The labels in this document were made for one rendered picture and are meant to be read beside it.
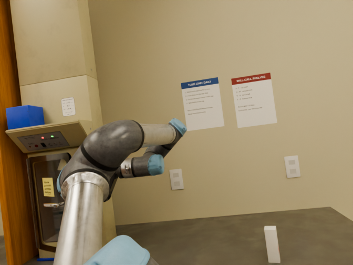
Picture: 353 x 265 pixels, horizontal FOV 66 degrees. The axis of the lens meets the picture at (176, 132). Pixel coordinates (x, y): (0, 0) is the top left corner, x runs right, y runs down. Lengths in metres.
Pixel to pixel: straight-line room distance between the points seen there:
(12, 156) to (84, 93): 0.42
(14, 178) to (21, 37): 0.63
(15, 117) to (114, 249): 0.98
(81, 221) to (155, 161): 0.45
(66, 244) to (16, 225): 0.84
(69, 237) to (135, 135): 0.30
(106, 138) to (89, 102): 0.55
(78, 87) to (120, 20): 0.63
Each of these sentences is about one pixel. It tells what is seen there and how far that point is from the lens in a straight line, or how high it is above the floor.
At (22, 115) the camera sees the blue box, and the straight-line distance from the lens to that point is 1.26.
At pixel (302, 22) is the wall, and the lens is 1.71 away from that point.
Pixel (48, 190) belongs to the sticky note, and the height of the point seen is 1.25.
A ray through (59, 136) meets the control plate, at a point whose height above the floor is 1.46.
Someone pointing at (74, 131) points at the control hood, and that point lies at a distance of 1.16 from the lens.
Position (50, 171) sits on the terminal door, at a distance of 1.22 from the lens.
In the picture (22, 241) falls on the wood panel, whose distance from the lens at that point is 1.43.
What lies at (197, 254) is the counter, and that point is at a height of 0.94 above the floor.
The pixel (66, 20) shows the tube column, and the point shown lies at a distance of 1.37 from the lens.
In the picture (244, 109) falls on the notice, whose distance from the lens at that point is 1.54.
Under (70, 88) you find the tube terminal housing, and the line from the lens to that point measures 1.28.
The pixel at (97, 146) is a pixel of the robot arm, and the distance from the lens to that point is 0.70.
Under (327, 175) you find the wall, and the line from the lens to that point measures 1.65.
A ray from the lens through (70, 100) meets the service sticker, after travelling 1.27.
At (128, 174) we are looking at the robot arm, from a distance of 1.02.
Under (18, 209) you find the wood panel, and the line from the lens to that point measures 1.40.
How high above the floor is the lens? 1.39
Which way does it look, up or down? 1 degrees up
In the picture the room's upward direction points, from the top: 7 degrees counter-clockwise
